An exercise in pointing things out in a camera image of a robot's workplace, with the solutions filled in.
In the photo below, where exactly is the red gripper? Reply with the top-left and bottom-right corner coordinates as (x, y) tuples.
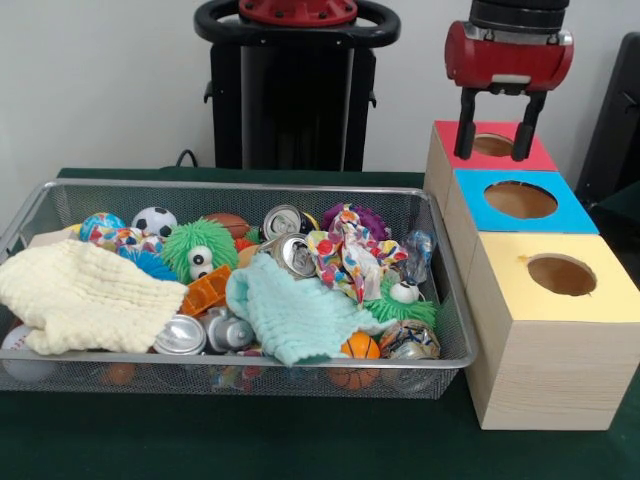
(444, 19), (575, 162)

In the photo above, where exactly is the clear plastic packet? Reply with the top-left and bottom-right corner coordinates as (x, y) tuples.
(399, 228), (437, 286)

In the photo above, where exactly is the wooden box with three holes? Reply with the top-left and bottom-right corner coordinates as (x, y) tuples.
(423, 119), (640, 432)

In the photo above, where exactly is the black upright panel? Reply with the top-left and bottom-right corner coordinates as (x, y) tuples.
(574, 32), (640, 204)

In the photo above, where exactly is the dark green side cloth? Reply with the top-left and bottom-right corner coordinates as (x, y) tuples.
(587, 179), (640, 286)

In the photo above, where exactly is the small green puffer toy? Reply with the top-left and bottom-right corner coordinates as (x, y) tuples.
(362, 277), (437, 326)

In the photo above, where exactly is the silver drink can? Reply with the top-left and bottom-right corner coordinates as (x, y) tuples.
(257, 232), (321, 280)

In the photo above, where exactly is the small orange basketball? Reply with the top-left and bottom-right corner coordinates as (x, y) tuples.
(340, 330), (381, 360)

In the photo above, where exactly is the mint green knitted cloth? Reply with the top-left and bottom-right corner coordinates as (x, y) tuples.
(225, 252), (399, 368)

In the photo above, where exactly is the large green puffer toy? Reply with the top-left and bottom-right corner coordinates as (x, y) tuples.
(160, 217), (240, 285)

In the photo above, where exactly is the orange plastic toy crate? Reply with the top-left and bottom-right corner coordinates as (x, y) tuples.
(179, 263), (234, 319)

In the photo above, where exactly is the black and white soccer ball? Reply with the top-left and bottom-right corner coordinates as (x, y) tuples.
(130, 206), (179, 239)

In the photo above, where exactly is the dark green table cloth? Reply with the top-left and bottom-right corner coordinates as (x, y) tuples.
(0, 167), (640, 480)

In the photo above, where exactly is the globe print ball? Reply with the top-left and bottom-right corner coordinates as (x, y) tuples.
(78, 212), (127, 244)

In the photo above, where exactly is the cream knitted cloth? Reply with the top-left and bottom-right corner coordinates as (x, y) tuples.
(0, 238), (189, 356)

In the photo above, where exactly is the silver wire mesh bin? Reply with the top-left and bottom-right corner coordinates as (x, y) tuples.
(0, 178), (479, 401)

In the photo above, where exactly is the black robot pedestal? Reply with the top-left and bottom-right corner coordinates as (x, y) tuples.
(193, 0), (402, 172)

